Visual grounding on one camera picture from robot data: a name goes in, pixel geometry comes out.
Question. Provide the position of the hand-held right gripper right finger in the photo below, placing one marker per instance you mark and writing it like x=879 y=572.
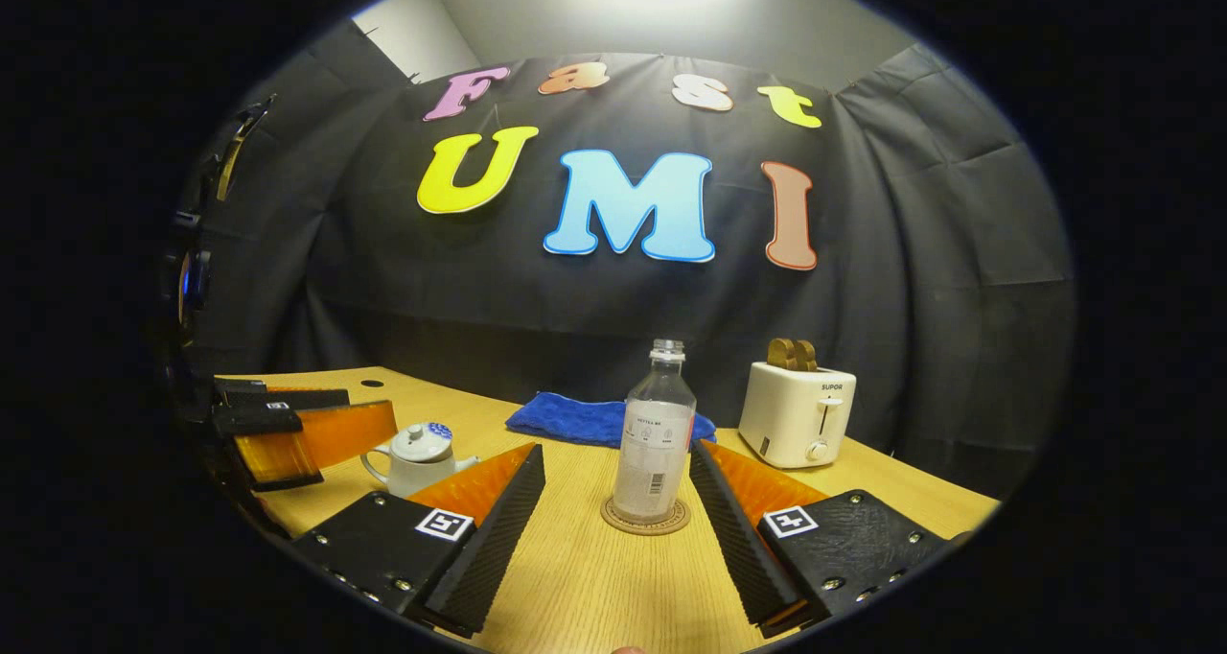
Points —
x=733 y=539

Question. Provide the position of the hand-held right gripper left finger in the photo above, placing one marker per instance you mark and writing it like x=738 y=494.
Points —
x=498 y=539

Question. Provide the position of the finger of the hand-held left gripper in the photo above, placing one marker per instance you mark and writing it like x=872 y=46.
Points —
x=244 y=393
x=254 y=419

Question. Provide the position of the round beige coaster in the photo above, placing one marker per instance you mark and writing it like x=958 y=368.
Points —
x=613 y=520

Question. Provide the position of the clear water bottle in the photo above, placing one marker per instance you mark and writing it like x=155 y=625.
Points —
x=654 y=443

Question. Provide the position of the white toaster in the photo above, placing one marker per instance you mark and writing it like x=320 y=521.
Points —
x=786 y=414

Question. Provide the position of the blue towel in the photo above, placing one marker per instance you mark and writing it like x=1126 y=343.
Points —
x=575 y=419

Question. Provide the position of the brown toast slices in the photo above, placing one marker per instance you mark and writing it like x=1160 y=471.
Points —
x=791 y=354

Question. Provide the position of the black backdrop cloth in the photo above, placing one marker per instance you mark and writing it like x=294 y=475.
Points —
x=911 y=251

